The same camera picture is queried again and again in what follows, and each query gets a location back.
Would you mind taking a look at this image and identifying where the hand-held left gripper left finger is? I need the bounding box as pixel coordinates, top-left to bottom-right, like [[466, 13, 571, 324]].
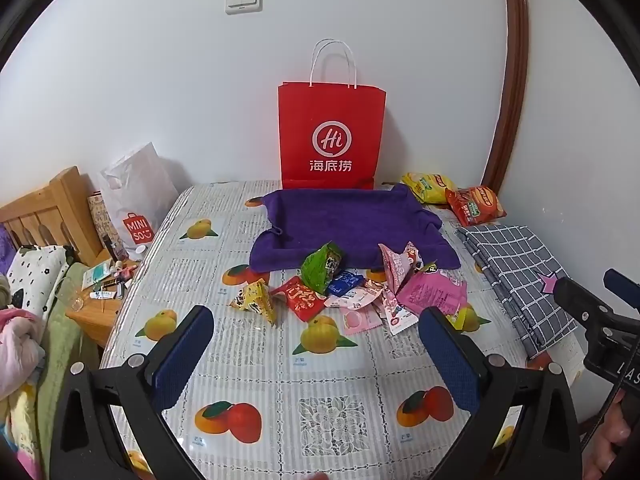
[[49, 305, 215, 480]]

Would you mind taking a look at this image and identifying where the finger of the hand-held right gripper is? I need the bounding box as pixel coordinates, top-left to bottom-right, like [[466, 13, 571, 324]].
[[552, 276, 626, 341], [603, 268, 640, 306]]

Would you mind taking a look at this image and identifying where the fruit print tablecloth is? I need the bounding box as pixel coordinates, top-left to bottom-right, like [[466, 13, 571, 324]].
[[100, 180, 591, 480]]

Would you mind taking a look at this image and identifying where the long bear print packet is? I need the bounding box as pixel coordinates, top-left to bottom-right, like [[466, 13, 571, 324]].
[[377, 241, 425, 302]]

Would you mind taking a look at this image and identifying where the brown wooden door frame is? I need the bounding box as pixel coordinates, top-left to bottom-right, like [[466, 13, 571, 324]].
[[482, 0, 530, 201]]

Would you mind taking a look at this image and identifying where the white plastic shopping bag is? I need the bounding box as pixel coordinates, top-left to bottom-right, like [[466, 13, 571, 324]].
[[97, 142, 178, 256]]

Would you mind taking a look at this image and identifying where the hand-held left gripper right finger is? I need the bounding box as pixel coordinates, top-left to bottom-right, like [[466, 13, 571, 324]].
[[419, 306, 585, 480]]

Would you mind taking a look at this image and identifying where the grey checked cloth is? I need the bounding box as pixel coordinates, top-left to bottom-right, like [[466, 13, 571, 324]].
[[457, 224, 581, 361]]

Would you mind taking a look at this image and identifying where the wooden headboard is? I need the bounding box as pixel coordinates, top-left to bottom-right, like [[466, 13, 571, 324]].
[[0, 166, 103, 266]]

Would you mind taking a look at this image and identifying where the purple towel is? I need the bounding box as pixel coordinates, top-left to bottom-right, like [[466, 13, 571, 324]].
[[249, 184, 462, 273]]

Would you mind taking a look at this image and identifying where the red paper bag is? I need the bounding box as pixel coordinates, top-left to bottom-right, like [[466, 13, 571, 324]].
[[277, 39, 388, 191]]

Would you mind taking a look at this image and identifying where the brown patterned gift bag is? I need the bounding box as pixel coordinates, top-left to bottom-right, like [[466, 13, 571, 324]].
[[87, 192, 127, 262]]

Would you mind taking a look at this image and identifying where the small teal box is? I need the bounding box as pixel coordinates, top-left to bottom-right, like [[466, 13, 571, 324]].
[[81, 260, 114, 292]]

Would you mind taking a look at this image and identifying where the pink peach packet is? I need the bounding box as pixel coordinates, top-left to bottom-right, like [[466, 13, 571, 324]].
[[341, 305, 383, 337]]

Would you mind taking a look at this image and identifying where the wooden nightstand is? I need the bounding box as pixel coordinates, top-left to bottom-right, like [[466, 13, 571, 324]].
[[65, 257, 142, 347]]

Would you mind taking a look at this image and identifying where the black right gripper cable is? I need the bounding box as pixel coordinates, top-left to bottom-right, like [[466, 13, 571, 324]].
[[577, 387, 628, 453]]

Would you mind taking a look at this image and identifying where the large pink panda snack bag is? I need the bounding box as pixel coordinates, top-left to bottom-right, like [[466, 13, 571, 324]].
[[397, 264, 469, 322]]

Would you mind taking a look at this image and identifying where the red chip bag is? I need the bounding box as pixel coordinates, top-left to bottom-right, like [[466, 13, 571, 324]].
[[445, 186, 506, 227]]

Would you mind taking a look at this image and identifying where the green snack packet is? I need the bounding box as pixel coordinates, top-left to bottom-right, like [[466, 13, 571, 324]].
[[300, 241, 347, 297]]

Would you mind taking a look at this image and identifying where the green blanket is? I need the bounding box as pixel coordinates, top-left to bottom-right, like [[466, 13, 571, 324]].
[[36, 265, 101, 461]]

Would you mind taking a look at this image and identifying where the yellow patterned triangular packet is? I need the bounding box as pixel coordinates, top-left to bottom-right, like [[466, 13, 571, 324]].
[[229, 280, 279, 328]]

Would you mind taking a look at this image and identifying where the person's right hand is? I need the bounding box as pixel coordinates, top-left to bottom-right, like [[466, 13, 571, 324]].
[[582, 391, 640, 480]]

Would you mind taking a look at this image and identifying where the white spotted pillow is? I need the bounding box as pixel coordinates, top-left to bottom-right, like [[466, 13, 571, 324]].
[[5, 245, 72, 322]]

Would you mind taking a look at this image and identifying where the red snack packet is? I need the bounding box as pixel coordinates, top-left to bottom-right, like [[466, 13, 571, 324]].
[[271, 276, 329, 323]]

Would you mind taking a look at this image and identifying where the yellow chip bag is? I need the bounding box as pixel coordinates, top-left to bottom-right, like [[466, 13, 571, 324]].
[[401, 172, 458, 205]]

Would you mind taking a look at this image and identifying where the pale pink text packet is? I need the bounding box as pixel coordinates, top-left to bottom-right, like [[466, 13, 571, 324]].
[[324, 280, 385, 310]]

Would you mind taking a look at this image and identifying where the pink bedding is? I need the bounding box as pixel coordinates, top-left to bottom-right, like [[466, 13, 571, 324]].
[[0, 309, 47, 398]]

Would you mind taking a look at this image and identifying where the blue candy packet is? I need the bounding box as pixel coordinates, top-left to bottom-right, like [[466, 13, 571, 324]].
[[327, 270, 364, 297]]

